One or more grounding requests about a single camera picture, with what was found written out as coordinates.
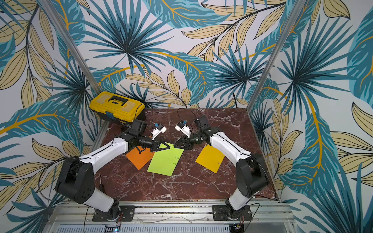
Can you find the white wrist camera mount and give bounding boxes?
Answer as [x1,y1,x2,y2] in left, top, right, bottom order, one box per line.
[175,120,191,138]
[152,123,167,141]

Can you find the orange paper sheet stack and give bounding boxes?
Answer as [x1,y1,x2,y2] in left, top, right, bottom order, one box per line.
[126,148,154,170]

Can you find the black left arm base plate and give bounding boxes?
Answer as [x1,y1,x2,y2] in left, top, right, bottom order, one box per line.
[92,205,135,222]

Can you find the aluminium corner post right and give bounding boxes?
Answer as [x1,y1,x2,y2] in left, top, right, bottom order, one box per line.
[246,1,306,114]

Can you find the black screwdriver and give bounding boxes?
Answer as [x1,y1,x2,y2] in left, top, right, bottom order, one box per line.
[99,175,105,193]

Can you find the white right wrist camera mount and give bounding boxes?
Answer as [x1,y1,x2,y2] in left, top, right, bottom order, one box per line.
[175,120,191,138]

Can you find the aluminium corner post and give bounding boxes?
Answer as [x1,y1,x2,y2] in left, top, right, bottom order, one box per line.
[246,1,306,114]
[39,0,102,94]

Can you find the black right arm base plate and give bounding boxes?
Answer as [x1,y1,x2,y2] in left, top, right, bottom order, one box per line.
[212,204,253,221]

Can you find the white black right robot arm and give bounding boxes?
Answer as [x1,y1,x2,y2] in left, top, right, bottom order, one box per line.
[174,116,270,213]

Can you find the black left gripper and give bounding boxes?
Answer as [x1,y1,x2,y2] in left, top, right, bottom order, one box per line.
[138,134,171,152]

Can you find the aluminium corner post left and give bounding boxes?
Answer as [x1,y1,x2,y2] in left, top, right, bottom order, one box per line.
[39,0,102,94]

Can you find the yellow black toolbox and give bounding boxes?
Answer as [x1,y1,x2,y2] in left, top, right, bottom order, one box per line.
[89,91,146,125]

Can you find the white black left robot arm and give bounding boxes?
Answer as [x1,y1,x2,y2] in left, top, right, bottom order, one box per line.
[55,119,171,219]

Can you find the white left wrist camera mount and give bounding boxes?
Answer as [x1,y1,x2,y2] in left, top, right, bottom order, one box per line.
[152,123,167,141]

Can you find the yellow paper sheet stack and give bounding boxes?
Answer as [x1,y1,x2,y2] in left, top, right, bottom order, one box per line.
[196,144,225,173]

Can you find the aluminium front rail frame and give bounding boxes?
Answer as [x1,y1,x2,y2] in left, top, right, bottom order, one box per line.
[43,200,300,233]

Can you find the green paper sheet stack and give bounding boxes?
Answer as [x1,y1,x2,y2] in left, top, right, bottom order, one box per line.
[147,143,184,176]

